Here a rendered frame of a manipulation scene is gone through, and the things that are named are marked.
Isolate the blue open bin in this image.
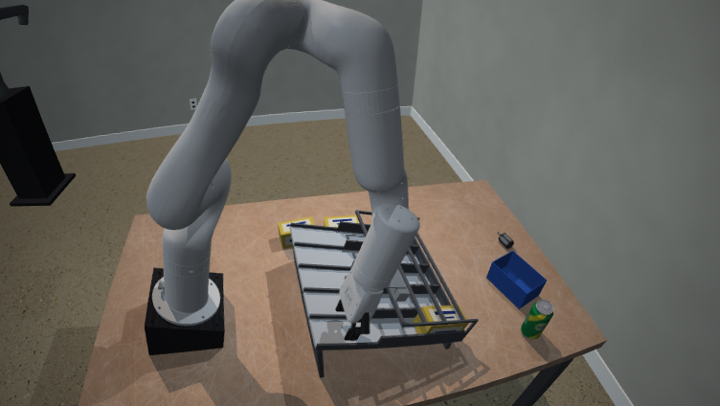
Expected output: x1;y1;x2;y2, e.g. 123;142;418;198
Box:
487;251;547;309

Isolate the green and yellow drink can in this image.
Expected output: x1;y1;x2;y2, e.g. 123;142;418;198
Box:
521;300;553;339

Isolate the yellow butter carton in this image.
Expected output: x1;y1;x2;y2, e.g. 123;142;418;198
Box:
413;305;469;334
278;216;315;249
324;215;359;228

